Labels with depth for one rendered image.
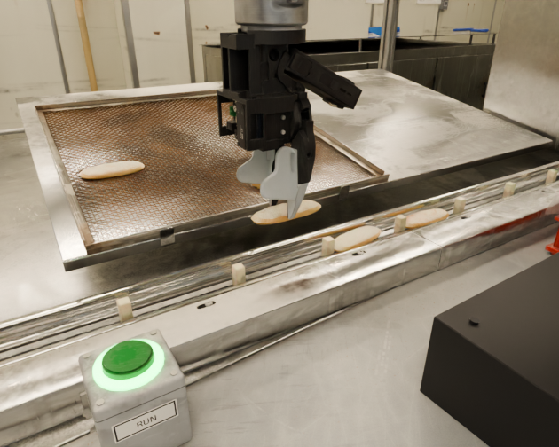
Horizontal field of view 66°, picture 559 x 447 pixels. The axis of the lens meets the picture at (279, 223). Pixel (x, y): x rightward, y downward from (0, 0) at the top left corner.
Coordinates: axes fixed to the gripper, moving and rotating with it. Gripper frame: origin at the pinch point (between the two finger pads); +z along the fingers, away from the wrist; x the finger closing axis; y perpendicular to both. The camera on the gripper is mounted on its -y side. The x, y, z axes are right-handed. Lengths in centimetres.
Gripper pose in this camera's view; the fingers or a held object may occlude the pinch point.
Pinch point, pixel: (286, 201)
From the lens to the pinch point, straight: 54.9
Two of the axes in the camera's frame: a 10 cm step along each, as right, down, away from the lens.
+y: -8.5, 2.3, -4.7
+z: 0.0, 8.9, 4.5
